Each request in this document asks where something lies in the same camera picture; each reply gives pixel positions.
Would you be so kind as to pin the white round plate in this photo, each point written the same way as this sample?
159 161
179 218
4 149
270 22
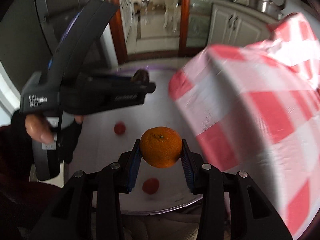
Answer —
99 146

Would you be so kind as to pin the orange mandarin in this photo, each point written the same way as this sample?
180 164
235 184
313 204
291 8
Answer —
161 147

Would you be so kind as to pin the red white checkered tablecloth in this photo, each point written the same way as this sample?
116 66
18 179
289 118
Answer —
256 109

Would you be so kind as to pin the small red cherry tomato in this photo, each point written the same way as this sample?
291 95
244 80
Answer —
119 128

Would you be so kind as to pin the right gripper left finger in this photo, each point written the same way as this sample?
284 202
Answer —
114 179

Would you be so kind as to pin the person's left hand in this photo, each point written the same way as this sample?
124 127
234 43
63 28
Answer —
39 129

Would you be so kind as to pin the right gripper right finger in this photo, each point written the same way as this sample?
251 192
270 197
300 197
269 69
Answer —
252 214

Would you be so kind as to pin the wooden door frame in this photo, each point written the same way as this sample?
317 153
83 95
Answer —
184 28

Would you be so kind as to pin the white kitchen cabinet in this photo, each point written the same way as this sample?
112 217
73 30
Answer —
237 25

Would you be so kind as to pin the steel pot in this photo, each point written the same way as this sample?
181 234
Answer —
266 7

